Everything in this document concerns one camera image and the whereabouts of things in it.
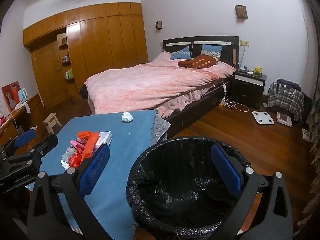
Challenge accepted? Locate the small wooden stool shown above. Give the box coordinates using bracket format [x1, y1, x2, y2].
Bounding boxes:
[42, 113, 62, 135]

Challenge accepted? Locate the black white nightstand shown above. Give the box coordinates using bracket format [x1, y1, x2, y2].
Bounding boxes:
[231, 69, 267, 107]

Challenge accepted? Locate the black trash bin with bag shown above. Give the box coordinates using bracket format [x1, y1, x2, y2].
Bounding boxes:
[126, 137, 253, 240]

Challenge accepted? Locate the orange mesh sleeve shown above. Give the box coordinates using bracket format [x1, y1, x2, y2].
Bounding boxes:
[80, 133, 99, 162]

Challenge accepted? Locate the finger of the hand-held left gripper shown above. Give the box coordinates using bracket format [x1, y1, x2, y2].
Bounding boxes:
[5, 134, 58, 172]
[0, 131, 37, 157]

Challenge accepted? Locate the brown dotted pillow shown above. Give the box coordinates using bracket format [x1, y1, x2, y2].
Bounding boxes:
[177, 55, 218, 69]

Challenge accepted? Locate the red plastic bag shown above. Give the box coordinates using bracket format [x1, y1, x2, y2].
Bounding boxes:
[69, 152, 83, 168]

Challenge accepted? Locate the light blue kettle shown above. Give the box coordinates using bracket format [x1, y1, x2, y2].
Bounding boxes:
[17, 88, 28, 103]

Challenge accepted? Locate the dark wooden bed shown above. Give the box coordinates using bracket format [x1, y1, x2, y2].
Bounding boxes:
[80, 35, 240, 137]

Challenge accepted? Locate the dark purple bag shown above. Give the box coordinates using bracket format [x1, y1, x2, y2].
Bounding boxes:
[277, 79, 302, 90]

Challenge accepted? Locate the grey quilted cloth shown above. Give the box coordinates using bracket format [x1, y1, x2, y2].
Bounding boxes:
[150, 116, 172, 145]

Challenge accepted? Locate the pink blanket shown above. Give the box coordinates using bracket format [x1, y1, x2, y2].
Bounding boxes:
[84, 51, 237, 118]

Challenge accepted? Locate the wooden desk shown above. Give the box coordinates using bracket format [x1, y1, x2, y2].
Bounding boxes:
[0, 92, 43, 153]

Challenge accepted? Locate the white bathroom scale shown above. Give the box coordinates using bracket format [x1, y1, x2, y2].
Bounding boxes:
[252, 111, 275, 125]

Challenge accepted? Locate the white charging cable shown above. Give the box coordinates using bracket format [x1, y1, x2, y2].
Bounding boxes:
[222, 95, 249, 112]

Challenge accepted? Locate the wooden wardrobe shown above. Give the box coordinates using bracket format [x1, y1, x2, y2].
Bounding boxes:
[23, 2, 150, 104]

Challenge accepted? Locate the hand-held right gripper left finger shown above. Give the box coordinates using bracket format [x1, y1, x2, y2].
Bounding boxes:
[27, 144, 118, 240]

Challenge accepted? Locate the white scale with dark panel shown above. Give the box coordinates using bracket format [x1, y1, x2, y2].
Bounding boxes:
[276, 112, 293, 127]

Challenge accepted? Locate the grey white tissue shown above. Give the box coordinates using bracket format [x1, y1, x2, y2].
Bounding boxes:
[61, 147, 75, 168]

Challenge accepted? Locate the blue table mat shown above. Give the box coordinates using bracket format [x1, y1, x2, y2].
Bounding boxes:
[25, 110, 158, 240]

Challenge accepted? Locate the red poster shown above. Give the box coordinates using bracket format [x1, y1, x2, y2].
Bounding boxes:
[1, 81, 20, 110]

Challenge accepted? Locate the blue patterned pillow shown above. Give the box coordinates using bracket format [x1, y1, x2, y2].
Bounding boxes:
[200, 44, 223, 59]

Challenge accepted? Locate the white box with blue print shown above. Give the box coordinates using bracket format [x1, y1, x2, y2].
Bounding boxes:
[96, 131, 113, 146]

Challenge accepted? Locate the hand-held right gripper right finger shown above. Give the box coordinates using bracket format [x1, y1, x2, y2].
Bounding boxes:
[211, 144, 293, 240]

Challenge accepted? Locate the dark patterned curtain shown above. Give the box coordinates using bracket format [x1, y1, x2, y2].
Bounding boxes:
[296, 0, 320, 233]

